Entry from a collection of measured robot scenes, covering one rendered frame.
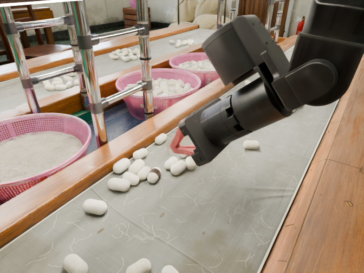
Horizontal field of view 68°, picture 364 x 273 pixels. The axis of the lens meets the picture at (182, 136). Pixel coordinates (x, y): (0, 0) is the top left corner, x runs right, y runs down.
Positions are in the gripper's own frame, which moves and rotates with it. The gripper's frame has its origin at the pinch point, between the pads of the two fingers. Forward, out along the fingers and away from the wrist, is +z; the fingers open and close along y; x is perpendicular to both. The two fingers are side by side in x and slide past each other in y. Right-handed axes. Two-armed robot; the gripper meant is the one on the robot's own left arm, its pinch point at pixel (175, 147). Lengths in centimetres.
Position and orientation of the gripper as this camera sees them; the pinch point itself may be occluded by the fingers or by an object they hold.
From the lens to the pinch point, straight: 45.2
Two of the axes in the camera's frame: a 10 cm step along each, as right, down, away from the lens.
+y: -5.6, 4.1, -7.2
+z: -6.3, 3.5, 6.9
